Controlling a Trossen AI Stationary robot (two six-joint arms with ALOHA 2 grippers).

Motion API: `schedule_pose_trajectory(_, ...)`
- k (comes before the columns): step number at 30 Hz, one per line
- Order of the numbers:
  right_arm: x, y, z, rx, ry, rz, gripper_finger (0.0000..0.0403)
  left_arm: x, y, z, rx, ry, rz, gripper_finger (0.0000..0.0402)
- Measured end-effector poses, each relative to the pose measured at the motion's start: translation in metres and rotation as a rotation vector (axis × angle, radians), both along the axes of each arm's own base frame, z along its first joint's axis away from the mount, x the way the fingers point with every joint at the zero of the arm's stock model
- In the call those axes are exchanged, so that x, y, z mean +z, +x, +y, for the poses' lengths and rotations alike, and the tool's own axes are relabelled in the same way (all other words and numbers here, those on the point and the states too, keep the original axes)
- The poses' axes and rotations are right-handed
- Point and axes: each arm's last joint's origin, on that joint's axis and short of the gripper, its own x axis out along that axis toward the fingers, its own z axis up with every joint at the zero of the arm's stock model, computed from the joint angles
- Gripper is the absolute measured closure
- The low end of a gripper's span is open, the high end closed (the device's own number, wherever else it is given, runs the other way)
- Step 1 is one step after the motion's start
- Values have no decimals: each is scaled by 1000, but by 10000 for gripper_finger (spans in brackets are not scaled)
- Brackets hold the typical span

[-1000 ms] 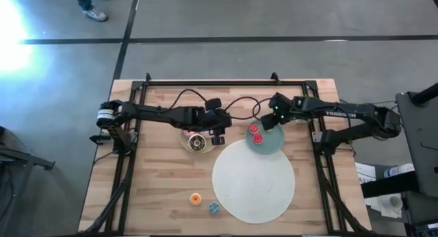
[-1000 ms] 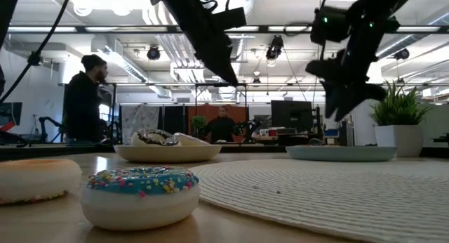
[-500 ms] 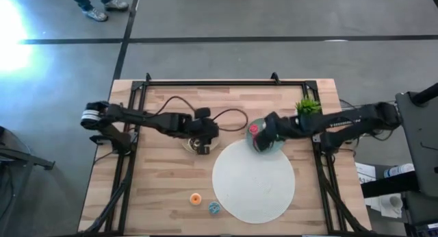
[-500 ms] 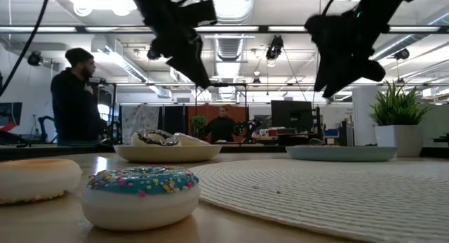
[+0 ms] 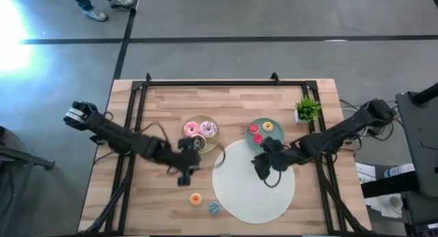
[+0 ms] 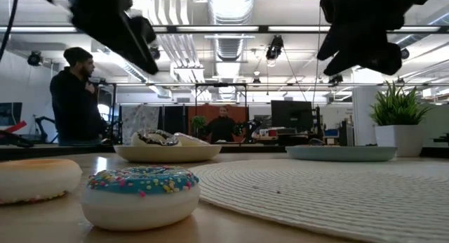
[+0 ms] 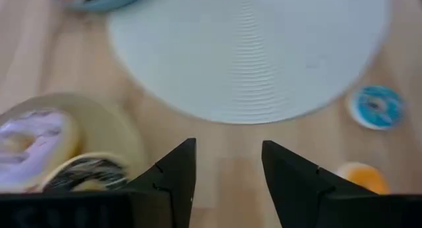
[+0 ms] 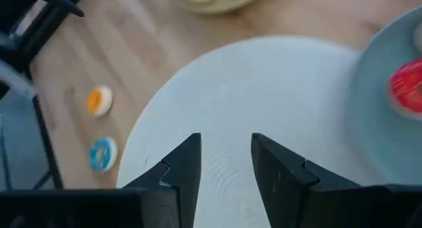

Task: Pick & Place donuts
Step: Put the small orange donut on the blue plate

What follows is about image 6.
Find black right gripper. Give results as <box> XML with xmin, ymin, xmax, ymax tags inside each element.
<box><xmin>316</xmin><ymin>0</ymin><xmax>429</xmax><ymax>77</ymax></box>

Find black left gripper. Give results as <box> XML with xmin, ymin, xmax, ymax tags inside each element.
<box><xmin>41</xmin><ymin>0</ymin><xmax>159</xmax><ymax>74</ymax></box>

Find chocolate frosted donut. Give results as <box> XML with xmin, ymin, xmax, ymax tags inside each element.
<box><xmin>130</xmin><ymin>129</ymin><xmax>182</xmax><ymax>147</ymax></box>

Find yellow-topped cream donut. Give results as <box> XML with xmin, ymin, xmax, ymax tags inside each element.
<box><xmin>173</xmin><ymin>132</ymin><xmax>211</xmax><ymax>147</ymax></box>

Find white column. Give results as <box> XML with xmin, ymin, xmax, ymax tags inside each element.
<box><xmin>351</xmin><ymin>86</ymin><xmax>380</xmax><ymax>147</ymax></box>

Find large black monitor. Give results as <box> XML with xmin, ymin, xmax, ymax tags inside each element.
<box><xmin>270</xmin><ymin>100</ymin><xmax>314</xmax><ymax>131</ymax></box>

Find green plant in white pot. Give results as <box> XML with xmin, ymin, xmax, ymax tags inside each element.
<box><xmin>370</xmin><ymin>80</ymin><xmax>431</xmax><ymax>158</ymax></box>

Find person in dark clothes standing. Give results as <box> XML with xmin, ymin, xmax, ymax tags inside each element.
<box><xmin>48</xmin><ymin>46</ymin><xmax>108</xmax><ymax>147</ymax></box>

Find black ceiling spotlight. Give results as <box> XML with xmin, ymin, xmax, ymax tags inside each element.
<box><xmin>27</xmin><ymin>50</ymin><xmax>43</xmax><ymax>67</ymax></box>

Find blue round plate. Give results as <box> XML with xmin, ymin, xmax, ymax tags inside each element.
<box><xmin>286</xmin><ymin>145</ymin><xmax>398</xmax><ymax>162</ymax></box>

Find small background plant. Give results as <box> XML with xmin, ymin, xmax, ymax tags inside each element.
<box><xmin>191</xmin><ymin>115</ymin><xmax>208</xmax><ymax>139</ymax></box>

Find cream round plate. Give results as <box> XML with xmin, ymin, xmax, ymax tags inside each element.
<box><xmin>114</xmin><ymin>144</ymin><xmax>222</xmax><ymax>163</ymax></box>

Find person in black behind table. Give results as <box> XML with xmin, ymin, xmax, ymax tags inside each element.
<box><xmin>206</xmin><ymin>105</ymin><xmax>239</xmax><ymax>145</ymax></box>

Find white round woven placemat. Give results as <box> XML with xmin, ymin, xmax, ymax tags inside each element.
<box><xmin>189</xmin><ymin>158</ymin><xmax>449</xmax><ymax>243</ymax></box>

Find blue sprinkle iced donut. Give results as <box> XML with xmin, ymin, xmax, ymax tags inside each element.
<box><xmin>81</xmin><ymin>165</ymin><xmax>201</xmax><ymax>232</ymax></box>

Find orange donut with sprinkles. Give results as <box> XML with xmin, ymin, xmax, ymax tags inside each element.
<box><xmin>0</xmin><ymin>158</ymin><xmax>83</xmax><ymax>205</ymax></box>

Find black overhead camera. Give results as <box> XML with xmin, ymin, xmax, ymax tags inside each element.
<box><xmin>265</xmin><ymin>34</ymin><xmax>284</xmax><ymax>61</ymax></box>

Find silver ceiling duct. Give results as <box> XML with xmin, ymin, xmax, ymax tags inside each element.
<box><xmin>206</xmin><ymin>0</ymin><xmax>256</xmax><ymax>96</ymax></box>

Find black hanging cable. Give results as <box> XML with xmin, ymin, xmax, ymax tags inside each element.
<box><xmin>0</xmin><ymin>0</ymin><xmax>20</xmax><ymax>63</ymax></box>

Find orange partition wall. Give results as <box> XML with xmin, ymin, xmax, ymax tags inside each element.
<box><xmin>187</xmin><ymin>105</ymin><xmax>249</xmax><ymax>144</ymax></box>

